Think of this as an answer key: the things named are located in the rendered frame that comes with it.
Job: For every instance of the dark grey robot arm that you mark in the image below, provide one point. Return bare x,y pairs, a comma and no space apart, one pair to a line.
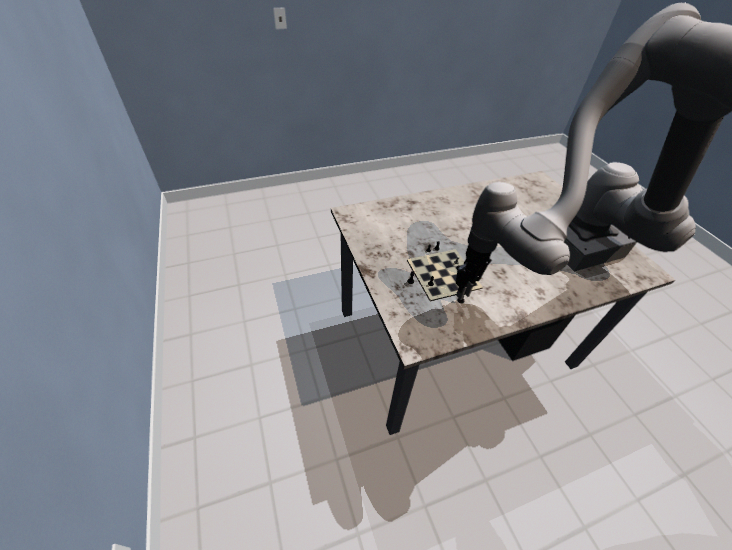
676,47

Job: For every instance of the black and cream chessboard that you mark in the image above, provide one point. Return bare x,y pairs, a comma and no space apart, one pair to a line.
442,267

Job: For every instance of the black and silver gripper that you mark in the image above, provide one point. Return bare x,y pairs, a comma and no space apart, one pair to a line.
473,260

